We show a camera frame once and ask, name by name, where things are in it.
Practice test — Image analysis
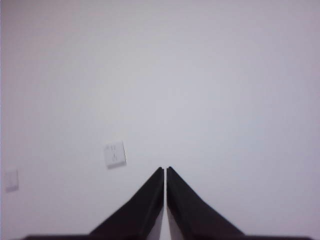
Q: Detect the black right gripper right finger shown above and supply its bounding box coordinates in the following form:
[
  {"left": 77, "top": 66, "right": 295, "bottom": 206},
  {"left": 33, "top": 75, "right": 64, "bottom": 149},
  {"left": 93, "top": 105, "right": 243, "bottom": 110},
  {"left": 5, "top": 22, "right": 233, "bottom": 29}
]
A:
[{"left": 166, "top": 166, "right": 247, "bottom": 240}]

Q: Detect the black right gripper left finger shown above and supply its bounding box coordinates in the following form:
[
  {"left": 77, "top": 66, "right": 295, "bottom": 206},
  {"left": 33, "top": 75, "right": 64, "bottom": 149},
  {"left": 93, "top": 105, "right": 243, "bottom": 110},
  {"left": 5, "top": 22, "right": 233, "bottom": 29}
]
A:
[{"left": 89, "top": 167, "right": 165, "bottom": 240}]

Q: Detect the white wall power socket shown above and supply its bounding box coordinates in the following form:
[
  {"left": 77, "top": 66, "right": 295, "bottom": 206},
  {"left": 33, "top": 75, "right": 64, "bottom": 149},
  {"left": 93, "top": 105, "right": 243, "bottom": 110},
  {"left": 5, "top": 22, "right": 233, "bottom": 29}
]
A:
[{"left": 104, "top": 140, "right": 127, "bottom": 169}]

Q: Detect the white wall switch plate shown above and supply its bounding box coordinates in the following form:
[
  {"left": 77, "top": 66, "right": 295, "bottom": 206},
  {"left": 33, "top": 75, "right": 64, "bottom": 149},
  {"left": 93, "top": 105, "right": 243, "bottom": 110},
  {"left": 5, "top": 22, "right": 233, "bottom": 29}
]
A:
[{"left": 5, "top": 170, "right": 19, "bottom": 192}]

